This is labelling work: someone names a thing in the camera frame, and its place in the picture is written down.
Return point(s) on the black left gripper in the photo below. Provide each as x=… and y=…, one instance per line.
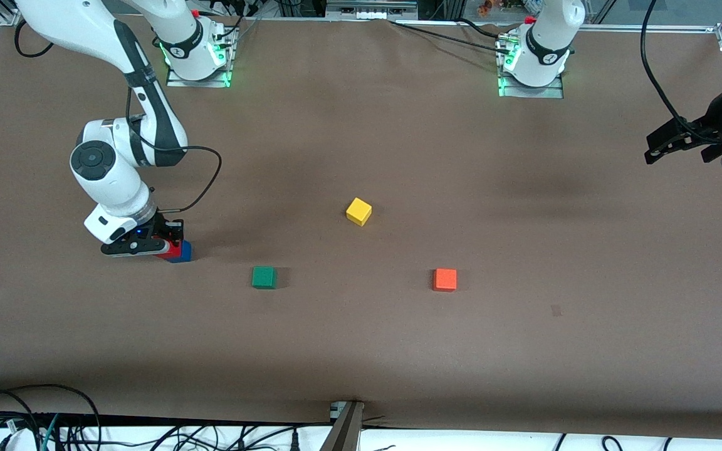
x=714, y=126

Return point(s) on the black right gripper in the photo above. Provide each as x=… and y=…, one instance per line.
x=164, y=225

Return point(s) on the red wooden cube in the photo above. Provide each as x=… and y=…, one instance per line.
x=172, y=252

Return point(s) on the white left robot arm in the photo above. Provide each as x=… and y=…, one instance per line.
x=546, y=50

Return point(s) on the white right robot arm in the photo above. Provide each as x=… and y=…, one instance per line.
x=110, y=169

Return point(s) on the blue wooden cube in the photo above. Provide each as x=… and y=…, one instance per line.
x=185, y=252

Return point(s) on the green wooden cube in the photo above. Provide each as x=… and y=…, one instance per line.
x=264, y=277

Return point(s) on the yellow wooden cube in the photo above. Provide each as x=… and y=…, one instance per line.
x=358, y=212

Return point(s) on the orange wooden cube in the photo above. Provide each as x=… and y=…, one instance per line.
x=444, y=280

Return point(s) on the grey equipment rack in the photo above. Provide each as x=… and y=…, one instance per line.
x=370, y=9

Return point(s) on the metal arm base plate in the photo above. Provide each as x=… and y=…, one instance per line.
x=198, y=83
x=533, y=92

